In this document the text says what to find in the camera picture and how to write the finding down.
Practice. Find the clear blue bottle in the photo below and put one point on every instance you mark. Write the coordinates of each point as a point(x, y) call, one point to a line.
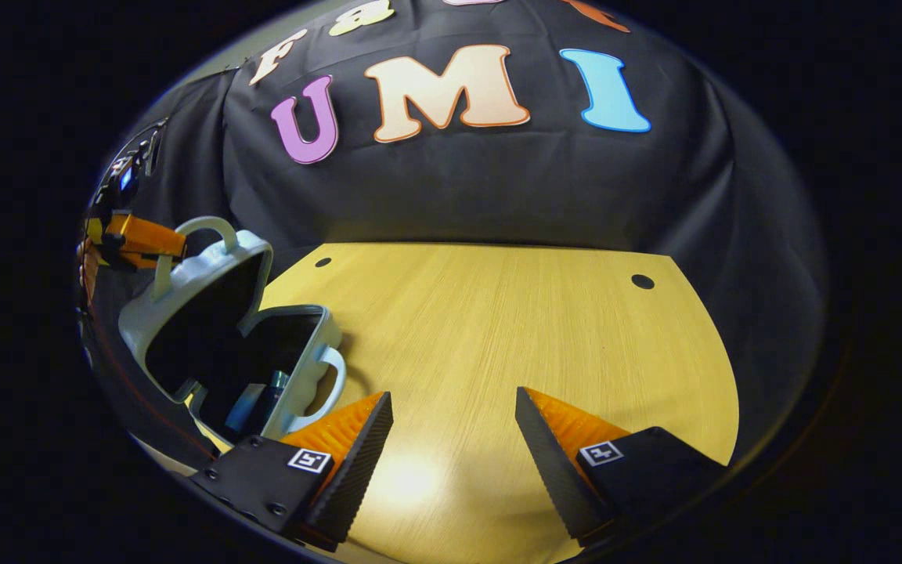
point(276, 392)

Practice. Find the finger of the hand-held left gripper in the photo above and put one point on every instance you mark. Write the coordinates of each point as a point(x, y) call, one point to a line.
point(146, 236)

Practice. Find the white and blue tube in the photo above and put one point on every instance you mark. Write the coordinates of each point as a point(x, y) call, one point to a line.
point(246, 409)

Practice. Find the pale blue suitcase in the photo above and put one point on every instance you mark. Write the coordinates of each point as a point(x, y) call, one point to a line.
point(185, 290)

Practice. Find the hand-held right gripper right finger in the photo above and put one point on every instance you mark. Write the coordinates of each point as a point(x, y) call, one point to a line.
point(549, 470)

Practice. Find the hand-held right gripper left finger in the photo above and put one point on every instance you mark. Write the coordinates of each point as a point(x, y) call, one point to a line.
point(357, 458)

